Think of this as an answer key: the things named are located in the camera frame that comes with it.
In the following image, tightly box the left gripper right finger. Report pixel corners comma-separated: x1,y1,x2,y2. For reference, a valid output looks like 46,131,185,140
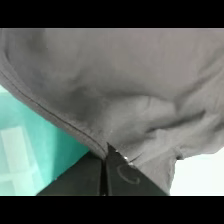
105,142,170,197

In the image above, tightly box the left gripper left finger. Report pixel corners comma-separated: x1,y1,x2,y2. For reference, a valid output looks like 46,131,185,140
36,151,108,197

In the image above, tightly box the dark grey shirt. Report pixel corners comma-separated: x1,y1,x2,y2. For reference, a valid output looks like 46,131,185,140
0,28,224,196

